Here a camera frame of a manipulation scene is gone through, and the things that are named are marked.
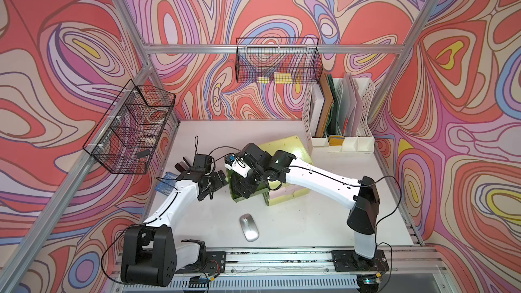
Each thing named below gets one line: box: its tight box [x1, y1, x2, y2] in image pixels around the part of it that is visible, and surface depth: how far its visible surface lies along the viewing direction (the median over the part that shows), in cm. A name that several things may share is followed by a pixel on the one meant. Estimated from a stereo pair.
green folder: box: [324, 73, 338, 135], surface depth 95 cm
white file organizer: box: [301, 77, 376, 154], surface depth 101 cm
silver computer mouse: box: [239, 213, 260, 243], surface depth 83 cm
